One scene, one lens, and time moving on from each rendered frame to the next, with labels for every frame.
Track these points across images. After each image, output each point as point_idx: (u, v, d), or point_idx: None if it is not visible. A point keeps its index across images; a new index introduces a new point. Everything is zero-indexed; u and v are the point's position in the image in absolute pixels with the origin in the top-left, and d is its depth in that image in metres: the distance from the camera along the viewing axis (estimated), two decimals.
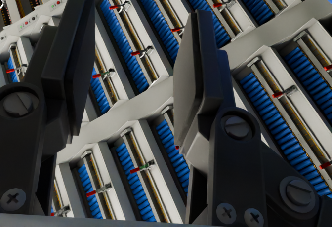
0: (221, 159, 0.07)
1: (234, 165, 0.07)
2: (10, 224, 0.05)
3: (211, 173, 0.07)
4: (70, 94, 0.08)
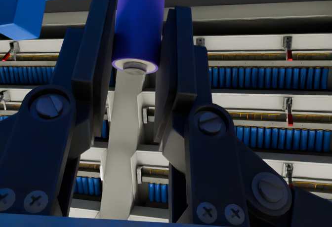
0: (196, 157, 0.07)
1: (211, 162, 0.07)
2: (10, 224, 0.05)
3: (188, 173, 0.07)
4: (98, 95, 0.08)
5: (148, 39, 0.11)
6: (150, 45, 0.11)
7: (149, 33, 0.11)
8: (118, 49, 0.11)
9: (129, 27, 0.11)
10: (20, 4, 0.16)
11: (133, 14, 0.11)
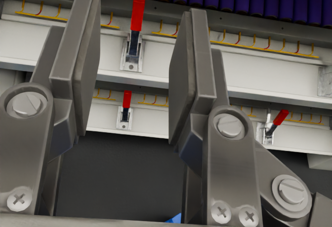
0: (214, 158, 0.07)
1: (228, 164, 0.07)
2: (10, 224, 0.05)
3: (205, 173, 0.07)
4: (77, 94, 0.08)
5: None
6: None
7: None
8: None
9: None
10: None
11: None
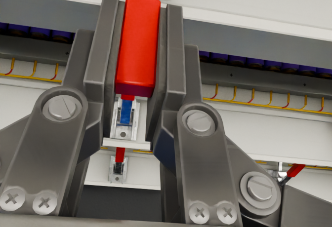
0: (187, 158, 0.07)
1: (201, 161, 0.07)
2: (10, 224, 0.05)
3: (180, 174, 0.07)
4: (108, 97, 0.08)
5: None
6: None
7: None
8: None
9: None
10: None
11: None
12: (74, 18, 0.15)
